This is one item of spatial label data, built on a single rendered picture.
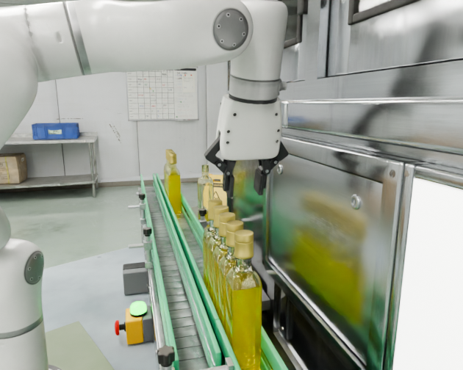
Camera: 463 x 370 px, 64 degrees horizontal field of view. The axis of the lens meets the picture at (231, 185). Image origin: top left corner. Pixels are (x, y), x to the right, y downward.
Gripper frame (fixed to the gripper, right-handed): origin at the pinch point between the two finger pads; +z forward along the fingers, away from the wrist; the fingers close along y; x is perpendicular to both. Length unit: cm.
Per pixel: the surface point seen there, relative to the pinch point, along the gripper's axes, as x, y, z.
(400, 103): 17.3, -12.5, -18.7
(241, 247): 4.3, 0.9, 10.3
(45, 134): -501, 130, 167
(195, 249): -50, -2, 52
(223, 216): -7.6, 1.0, 11.4
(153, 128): -562, -28, 180
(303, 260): 3.1, -12.6, 16.1
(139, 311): -21, 19, 48
